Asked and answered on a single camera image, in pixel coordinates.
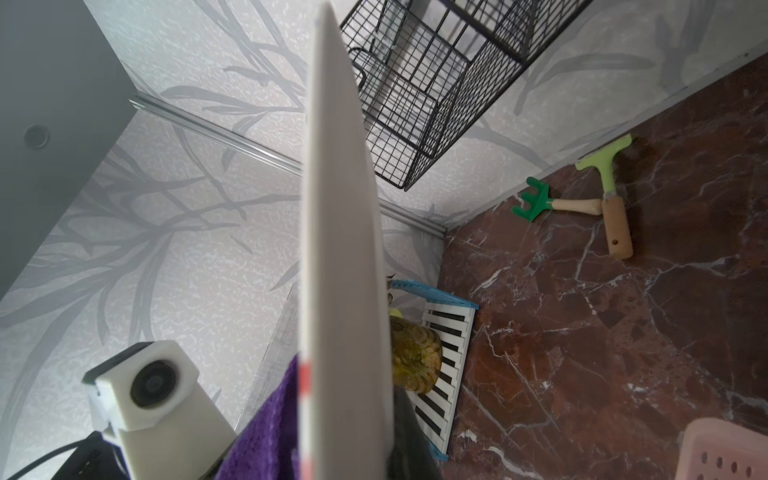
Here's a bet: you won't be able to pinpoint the white blue wooden crate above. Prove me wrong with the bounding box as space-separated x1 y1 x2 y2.
388 280 479 461

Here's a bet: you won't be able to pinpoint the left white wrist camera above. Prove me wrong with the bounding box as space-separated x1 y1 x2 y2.
82 340 236 479

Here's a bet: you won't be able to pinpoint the black wire basket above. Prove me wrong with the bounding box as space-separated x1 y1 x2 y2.
340 0 589 190

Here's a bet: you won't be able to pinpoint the green toy hoe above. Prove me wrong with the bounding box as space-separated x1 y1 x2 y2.
575 134 634 260

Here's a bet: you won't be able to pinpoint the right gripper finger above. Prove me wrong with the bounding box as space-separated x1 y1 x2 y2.
387 387 442 480

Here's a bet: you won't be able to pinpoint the green toy rake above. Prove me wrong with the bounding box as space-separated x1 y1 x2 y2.
512 177 603 222

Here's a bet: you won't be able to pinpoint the white plaid round plate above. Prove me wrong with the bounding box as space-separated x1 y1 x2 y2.
298 2 394 479

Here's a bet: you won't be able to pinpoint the green potted plant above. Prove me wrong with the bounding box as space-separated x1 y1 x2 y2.
389 315 442 394

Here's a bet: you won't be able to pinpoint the pink plastic tray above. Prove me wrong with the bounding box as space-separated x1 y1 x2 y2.
675 418 768 480

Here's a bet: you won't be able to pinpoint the purple cloth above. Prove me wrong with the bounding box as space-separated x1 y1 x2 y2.
216 355 301 480

